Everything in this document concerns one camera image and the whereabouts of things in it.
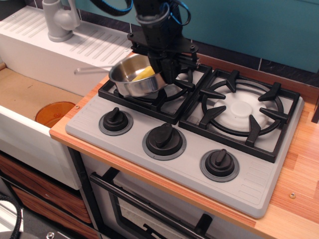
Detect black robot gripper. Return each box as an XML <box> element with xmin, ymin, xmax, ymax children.
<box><xmin>128</xmin><ymin>15</ymin><xmax>199</xmax><ymax>85</ymax></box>

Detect small steel saucepan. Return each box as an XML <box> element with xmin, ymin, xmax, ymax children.
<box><xmin>74</xmin><ymin>54</ymin><xmax>168</xmax><ymax>97</ymax></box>

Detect wooden drawer fronts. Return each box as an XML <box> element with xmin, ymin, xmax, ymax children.
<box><xmin>0</xmin><ymin>152</ymin><xmax>98</xmax><ymax>239</ymax></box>

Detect black stove knob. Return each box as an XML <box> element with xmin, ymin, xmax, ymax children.
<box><xmin>200</xmin><ymin>149</ymin><xmax>240</xmax><ymax>183</ymax></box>
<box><xmin>99</xmin><ymin>107</ymin><xmax>133</xmax><ymax>136</ymax></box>
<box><xmin>142</xmin><ymin>123</ymin><xmax>187</xmax><ymax>161</ymax></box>

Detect black middle stove knob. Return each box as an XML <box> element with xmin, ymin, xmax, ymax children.
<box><xmin>142</xmin><ymin>123</ymin><xmax>187</xmax><ymax>161</ymax></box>

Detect white toy sink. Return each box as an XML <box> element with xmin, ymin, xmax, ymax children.
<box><xmin>0</xmin><ymin>6</ymin><xmax>131</xmax><ymax>190</ymax></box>

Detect orange translucent plastic bowl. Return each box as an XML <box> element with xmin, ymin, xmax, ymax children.
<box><xmin>35</xmin><ymin>101</ymin><xmax>75</xmax><ymax>128</ymax></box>

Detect black right stove knob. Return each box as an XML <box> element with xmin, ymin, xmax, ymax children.
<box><xmin>200</xmin><ymin>149</ymin><xmax>240</xmax><ymax>183</ymax></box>

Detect oven door with black handle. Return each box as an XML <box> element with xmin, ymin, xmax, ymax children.
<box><xmin>89</xmin><ymin>167</ymin><xmax>254</xmax><ymax>239</ymax></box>

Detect black right burner grate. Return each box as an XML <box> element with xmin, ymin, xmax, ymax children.
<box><xmin>179</xmin><ymin>70</ymin><xmax>304</xmax><ymax>163</ymax></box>

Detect black left burner grate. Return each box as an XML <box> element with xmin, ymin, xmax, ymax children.
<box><xmin>98</xmin><ymin>64</ymin><xmax>213</xmax><ymax>124</ymax></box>

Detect black burner grate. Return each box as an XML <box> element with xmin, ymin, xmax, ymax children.
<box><xmin>179</xmin><ymin>70</ymin><xmax>304</xmax><ymax>163</ymax></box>
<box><xmin>98</xmin><ymin>64</ymin><xmax>213</xmax><ymax>124</ymax></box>

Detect grey toy stove top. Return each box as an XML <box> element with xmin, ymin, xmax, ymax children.
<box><xmin>64</xmin><ymin>58</ymin><xmax>305</xmax><ymax>219</ymax></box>

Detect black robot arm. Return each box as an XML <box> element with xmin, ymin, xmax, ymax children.
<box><xmin>128</xmin><ymin>0</ymin><xmax>199</xmax><ymax>84</ymax></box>

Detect black braided cable sleeve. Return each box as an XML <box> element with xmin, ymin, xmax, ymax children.
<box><xmin>89</xmin><ymin>0</ymin><xmax>134</xmax><ymax>17</ymax></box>

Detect yellow crinkle fry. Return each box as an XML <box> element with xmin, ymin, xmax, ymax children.
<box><xmin>132</xmin><ymin>66</ymin><xmax>155</xmax><ymax>82</ymax></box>

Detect black left stove knob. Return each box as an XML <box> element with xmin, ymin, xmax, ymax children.
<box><xmin>99</xmin><ymin>107</ymin><xmax>133</xmax><ymax>136</ymax></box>

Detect black cable lower left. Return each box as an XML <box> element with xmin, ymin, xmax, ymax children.
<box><xmin>0</xmin><ymin>194</ymin><xmax>24</xmax><ymax>239</ymax></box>

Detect grey toy faucet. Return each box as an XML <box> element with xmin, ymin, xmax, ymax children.
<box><xmin>42</xmin><ymin>0</ymin><xmax>81</xmax><ymax>42</ymax></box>

